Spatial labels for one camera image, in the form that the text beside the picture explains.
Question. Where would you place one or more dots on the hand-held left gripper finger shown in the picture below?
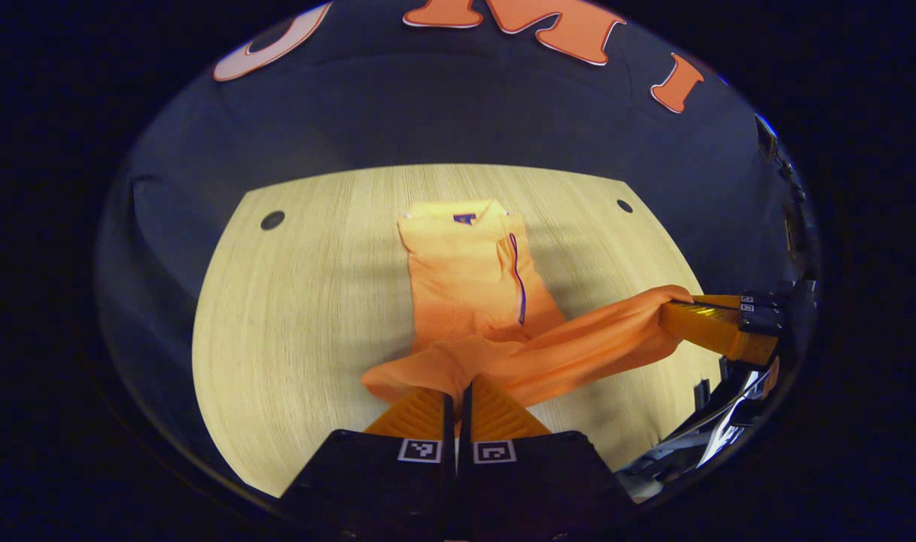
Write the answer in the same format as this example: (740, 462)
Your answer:
(448, 429)
(465, 429)

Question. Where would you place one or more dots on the dark grey side cloth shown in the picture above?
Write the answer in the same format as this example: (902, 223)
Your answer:
(164, 301)

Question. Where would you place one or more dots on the black backdrop cloth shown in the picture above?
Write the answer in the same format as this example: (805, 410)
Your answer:
(427, 113)

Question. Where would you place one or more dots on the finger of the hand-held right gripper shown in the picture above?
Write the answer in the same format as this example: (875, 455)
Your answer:
(728, 301)
(717, 335)

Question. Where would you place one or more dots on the orange T-shirt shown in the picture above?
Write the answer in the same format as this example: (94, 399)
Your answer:
(465, 278)

